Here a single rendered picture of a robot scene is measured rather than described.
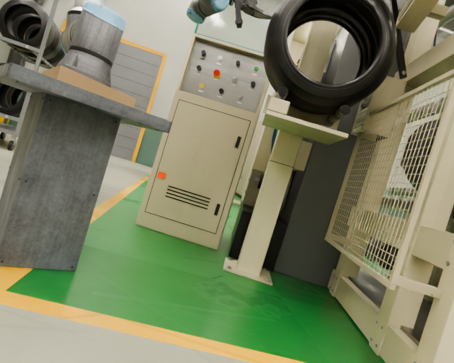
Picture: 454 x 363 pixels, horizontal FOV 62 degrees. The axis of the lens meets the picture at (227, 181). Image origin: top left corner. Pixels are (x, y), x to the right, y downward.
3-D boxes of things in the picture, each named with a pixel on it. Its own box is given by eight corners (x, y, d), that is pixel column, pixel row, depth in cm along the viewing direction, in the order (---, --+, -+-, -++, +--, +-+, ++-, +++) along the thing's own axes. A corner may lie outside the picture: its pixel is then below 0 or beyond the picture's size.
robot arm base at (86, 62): (60, 68, 120) (70, 38, 120) (49, 73, 135) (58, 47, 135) (117, 91, 131) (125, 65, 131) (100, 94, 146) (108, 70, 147)
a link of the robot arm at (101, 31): (75, 42, 123) (92, -8, 123) (63, 50, 136) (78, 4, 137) (119, 63, 132) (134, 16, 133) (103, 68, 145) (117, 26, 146)
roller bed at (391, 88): (350, 134, 211) (366, 83, 210) (375, 141, 211) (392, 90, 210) (361, 129, 191) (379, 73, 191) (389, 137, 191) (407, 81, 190)
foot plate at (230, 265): (225, 258, 222) (226, 255, 222) (268, 272, 221) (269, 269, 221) (223, 269, 195) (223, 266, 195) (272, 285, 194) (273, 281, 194)
